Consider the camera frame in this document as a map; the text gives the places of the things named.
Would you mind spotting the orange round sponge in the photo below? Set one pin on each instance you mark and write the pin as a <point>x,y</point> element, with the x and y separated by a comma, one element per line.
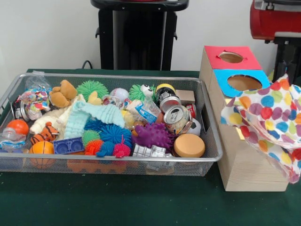
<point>189,144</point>

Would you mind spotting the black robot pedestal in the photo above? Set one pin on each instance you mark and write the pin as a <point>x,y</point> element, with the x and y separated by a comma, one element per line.
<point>141,35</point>

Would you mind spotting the green spiky toy with eyes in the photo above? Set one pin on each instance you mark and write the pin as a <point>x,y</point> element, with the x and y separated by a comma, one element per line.
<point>137,93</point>

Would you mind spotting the polka dot cloth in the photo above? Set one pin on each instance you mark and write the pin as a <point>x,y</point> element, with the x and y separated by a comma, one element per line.
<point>270,115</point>

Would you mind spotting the white baseball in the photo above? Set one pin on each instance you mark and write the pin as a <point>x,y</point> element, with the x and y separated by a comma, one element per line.
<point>120,94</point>

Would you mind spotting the green spiky ball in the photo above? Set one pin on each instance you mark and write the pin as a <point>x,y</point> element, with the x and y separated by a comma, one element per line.
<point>90,88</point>

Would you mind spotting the wooden box with three holes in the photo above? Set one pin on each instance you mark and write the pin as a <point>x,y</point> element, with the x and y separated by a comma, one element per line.
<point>244,174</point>

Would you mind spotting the light blue knitted cloth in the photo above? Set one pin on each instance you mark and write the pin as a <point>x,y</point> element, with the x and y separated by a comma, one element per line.
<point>77,117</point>

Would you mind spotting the orange ball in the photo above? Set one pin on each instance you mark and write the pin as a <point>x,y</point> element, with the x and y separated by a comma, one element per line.
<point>18,127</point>

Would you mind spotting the purple spiky ball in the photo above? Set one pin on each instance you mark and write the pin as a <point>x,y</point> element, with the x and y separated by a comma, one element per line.
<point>152,135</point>

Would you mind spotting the crushed drink can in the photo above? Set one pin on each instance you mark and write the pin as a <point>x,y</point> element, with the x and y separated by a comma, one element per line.
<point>176,117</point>

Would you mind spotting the dark green tablecloth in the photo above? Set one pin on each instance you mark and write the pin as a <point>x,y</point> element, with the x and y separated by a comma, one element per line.
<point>164,207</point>

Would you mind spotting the brown teddy bear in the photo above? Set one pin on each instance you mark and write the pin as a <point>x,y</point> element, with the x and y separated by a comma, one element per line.
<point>62,94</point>

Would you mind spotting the tiger plush toy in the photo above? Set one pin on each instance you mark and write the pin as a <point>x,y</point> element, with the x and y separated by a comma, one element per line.
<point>45,134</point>

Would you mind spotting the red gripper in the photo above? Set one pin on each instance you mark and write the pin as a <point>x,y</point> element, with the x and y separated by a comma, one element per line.
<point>270,23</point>

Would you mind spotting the shallow mesh bin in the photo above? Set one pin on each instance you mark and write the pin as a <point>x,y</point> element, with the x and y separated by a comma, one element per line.
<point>200,164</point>

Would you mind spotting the blue spiky ball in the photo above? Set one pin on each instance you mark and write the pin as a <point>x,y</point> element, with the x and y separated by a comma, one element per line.
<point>115,134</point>

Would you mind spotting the small basketball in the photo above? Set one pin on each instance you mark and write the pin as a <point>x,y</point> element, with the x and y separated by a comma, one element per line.
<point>42,147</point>

